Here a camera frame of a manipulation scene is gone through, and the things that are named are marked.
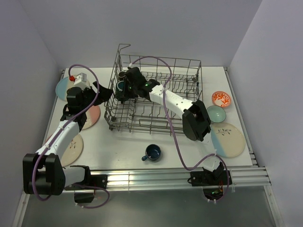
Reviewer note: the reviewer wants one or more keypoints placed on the light green bowl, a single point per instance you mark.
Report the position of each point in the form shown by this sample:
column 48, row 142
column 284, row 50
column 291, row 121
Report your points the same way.
column 216, row 114

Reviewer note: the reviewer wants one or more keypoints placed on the grey wire dish rack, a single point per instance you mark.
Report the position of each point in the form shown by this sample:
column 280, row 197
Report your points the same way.
column 181, row 76

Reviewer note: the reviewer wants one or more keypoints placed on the aluminium rail frame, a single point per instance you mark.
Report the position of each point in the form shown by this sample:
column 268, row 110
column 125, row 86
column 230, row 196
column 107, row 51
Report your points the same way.
column 118, row 154

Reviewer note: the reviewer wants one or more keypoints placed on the blue and cream plate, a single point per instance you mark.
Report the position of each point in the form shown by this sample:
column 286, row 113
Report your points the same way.
column 62, row 87

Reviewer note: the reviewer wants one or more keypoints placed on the pink cream plate near edge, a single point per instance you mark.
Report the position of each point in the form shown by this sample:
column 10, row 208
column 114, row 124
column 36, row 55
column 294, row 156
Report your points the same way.
column 72, row 152

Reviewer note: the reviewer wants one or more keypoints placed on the blue cream plate right side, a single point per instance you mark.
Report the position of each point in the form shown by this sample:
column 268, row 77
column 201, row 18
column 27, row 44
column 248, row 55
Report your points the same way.
column 228, row 141

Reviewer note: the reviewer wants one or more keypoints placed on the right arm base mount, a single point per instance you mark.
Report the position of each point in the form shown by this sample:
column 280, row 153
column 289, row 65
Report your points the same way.
column 212, row 182

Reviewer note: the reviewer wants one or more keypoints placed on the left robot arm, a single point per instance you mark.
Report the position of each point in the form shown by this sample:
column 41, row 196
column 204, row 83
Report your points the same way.
column 43, row 173

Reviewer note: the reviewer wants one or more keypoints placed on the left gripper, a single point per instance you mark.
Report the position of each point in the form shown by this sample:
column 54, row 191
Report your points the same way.
column 104, row 95

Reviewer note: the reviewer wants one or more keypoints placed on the pink and cream plate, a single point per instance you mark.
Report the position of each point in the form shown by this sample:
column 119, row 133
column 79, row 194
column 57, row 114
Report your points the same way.
column 93, row 115

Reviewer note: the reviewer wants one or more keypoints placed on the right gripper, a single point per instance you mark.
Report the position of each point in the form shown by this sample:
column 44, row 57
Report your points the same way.
column 128, row 96

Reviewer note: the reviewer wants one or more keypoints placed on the dark blue mug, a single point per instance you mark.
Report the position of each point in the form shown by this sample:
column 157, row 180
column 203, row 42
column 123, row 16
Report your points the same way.
column 152, row 153

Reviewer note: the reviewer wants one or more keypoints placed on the dark green mug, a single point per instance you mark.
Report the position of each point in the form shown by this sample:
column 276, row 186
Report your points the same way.
column 120, row 89

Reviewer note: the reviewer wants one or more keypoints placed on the orange patterned bowl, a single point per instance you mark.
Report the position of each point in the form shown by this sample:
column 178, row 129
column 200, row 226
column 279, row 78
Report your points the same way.
column 221, row 99

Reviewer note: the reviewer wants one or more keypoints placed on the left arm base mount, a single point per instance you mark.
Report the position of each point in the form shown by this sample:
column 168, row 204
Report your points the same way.
column 96, row 182

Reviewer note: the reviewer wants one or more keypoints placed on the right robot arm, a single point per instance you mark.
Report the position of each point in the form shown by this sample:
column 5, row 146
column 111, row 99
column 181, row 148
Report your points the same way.
column 196, row 123

